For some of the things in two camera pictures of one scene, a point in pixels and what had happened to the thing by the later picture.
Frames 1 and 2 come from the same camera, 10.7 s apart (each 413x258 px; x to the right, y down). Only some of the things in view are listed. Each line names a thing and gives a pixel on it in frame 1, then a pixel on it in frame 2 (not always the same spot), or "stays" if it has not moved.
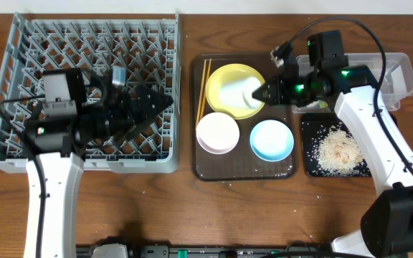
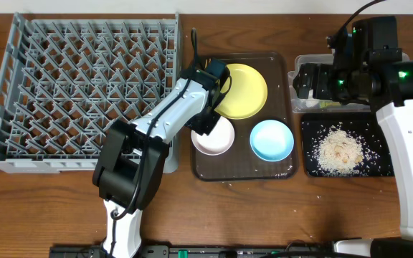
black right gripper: x=275 y=83 → x=321 y=74
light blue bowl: x=272 y=140 stays
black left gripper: x=135 y=112 → x=203 y=122
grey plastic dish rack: x=149 y=49 stays
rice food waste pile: x=335 y=152 stays
